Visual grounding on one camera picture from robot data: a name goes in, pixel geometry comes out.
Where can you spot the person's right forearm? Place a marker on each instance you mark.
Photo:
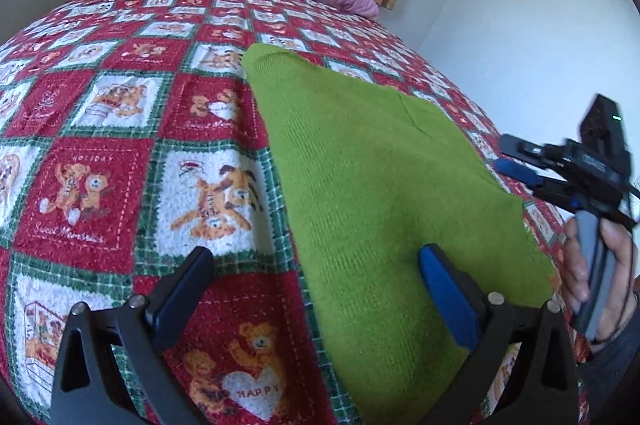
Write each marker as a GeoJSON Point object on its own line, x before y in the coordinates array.
{"type": "Point", "coordinates": [612, 380]}

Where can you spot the person's right hand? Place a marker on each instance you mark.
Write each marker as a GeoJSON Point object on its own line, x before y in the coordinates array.
{"type": "Point", "coordinates": [620, 270]}

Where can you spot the red printed bear blanket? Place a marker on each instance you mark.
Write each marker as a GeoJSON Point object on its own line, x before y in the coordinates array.
{"type": "Point", "coordinates": [125, 130]}

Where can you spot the green striped knit sweater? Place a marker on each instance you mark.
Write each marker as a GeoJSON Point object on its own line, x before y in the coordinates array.
{"type": "Point", "coordinates": [380, 185]}

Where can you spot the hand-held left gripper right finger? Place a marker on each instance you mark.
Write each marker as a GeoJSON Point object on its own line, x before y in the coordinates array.
{"type": "Point", "coordinates": [450, 295]}

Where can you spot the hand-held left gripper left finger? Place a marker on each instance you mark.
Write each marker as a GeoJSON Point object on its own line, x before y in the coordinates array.
{"type": "Point", "coordinates": [182, 290]}

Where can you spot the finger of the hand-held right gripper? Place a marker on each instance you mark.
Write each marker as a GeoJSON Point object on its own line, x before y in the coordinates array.
{"type": "Point", "coordinates": [520, 172]}
{"type": "Point", "coordinates": [525, 149]}

